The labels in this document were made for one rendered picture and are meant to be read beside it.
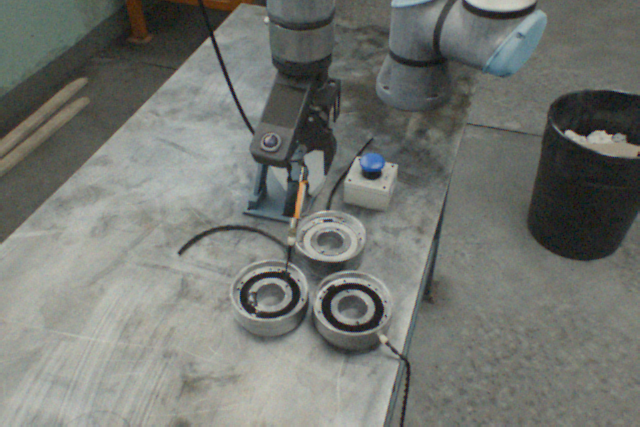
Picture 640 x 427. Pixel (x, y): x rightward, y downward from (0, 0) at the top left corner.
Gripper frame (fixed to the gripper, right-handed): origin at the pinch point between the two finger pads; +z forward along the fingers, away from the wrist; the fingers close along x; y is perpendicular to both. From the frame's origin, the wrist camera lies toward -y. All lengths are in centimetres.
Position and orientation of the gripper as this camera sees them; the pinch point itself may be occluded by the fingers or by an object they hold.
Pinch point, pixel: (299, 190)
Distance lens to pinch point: 86.7
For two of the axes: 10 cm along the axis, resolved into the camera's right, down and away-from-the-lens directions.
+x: -9.5, -1.9, 2.3
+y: 3.0, -6.3, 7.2
